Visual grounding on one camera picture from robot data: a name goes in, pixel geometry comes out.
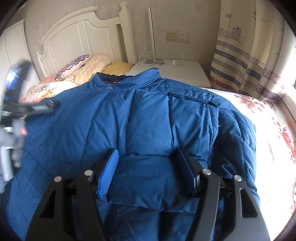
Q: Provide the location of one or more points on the striped beige curtain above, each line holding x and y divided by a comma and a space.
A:
255, 51

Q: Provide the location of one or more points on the colourful patterned pillow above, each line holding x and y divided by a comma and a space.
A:
71, 67

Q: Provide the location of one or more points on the slim silver desk lamp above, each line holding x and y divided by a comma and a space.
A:
152, 58

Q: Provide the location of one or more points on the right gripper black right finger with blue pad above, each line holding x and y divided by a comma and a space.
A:
227, 197

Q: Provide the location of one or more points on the white wooden headboard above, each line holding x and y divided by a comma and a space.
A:
82, 32

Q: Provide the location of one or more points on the white bedside table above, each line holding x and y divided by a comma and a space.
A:
189, 72

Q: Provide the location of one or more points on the cream quilted pillow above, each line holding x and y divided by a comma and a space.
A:
95, 64

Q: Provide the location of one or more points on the blue quilted down jacket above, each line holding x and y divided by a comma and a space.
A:
145, 117

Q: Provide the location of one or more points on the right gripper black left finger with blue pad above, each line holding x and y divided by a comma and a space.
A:
68, 209

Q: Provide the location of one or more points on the wall socket plate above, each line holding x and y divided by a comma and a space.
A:
180, 37

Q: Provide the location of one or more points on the yellow pillow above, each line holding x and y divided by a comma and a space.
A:
117, 68

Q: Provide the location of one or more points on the white wardrobe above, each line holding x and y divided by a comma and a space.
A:
13, 49

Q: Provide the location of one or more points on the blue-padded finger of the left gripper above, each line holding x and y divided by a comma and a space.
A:
14, 81

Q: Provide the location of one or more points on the floral bed sheet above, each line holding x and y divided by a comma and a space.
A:
275, 151

